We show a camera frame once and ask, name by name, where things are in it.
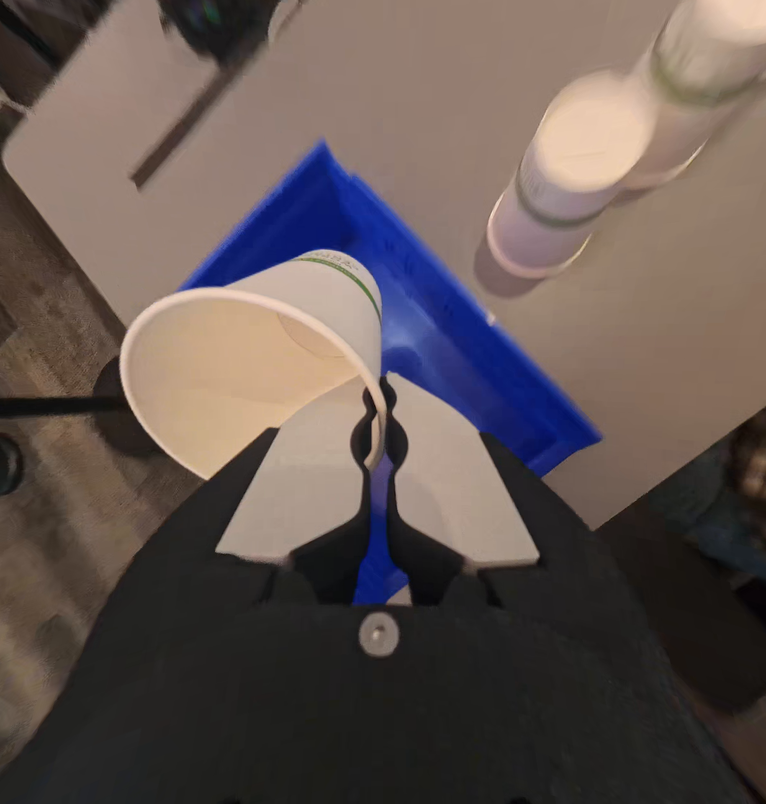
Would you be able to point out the blue plastic bin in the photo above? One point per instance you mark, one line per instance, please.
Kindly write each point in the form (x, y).
(458, 364)

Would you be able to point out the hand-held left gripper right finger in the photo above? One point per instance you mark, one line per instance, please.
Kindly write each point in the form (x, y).
(464, 496)

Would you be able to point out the black chair armrest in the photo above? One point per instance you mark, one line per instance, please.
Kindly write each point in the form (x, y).
(672, 597)

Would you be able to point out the black round stand base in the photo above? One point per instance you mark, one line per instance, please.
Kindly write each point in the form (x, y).
(125, 427)
(0, 465)

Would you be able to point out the white paper cup green band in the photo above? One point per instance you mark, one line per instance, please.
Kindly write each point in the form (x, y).
(220, 377)
(571, 144)
(709, 63)

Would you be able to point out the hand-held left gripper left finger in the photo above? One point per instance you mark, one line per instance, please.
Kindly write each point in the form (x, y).
(289, 496)

